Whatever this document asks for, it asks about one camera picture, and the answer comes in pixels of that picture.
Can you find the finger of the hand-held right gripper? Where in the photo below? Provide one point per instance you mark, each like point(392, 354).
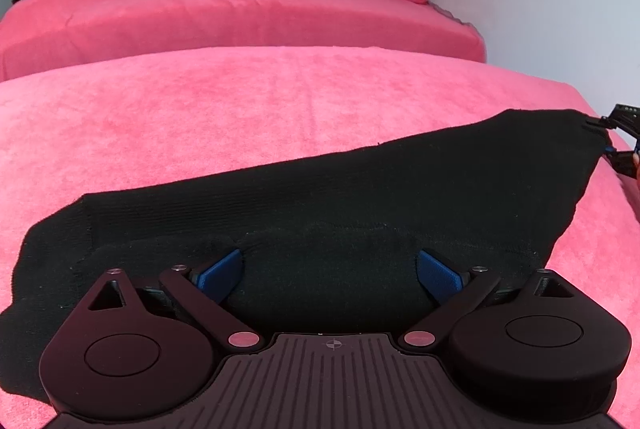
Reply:
point(622, 116)
point(620, 161)

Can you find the black knit pants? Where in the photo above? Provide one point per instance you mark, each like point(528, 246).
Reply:
point(350, 189)

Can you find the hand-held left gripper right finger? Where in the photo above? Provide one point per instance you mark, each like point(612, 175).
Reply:
point(440, 276)

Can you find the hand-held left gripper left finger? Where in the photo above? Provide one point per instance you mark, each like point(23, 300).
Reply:
point(220, 276)

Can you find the coral red bed cover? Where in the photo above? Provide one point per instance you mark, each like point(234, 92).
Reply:
point(225, 24)

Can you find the pink fleece blanket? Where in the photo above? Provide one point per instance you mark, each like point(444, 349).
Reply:
point(250, 109)

